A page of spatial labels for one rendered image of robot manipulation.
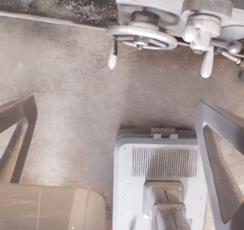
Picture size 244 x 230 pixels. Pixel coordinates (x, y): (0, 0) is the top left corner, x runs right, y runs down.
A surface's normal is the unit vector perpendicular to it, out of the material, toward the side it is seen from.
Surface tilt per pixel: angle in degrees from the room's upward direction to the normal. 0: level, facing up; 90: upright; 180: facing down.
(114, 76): 0
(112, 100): 0
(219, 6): 0
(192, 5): 45
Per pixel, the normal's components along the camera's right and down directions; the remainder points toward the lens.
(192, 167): -0.01, 0.13
